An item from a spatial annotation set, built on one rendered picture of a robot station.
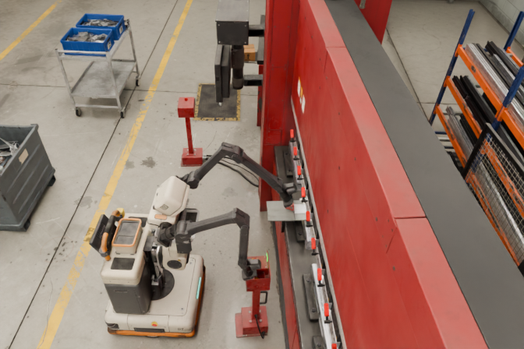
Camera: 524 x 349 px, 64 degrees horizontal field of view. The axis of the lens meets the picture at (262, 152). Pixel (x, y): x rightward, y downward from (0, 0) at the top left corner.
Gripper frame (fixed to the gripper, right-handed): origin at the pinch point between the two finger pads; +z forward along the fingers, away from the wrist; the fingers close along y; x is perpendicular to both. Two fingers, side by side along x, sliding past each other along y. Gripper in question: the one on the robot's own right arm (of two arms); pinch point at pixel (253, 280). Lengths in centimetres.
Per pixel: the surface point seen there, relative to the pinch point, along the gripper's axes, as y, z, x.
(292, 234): 32.7, -6.4, 24.4
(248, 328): -20, 58, -3
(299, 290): 30.7, -6.6, -19.1
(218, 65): 9, -89, 136
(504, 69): 242, -6, 141
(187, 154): -69, 40, 200
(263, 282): 7.8, -1.9, -5.0
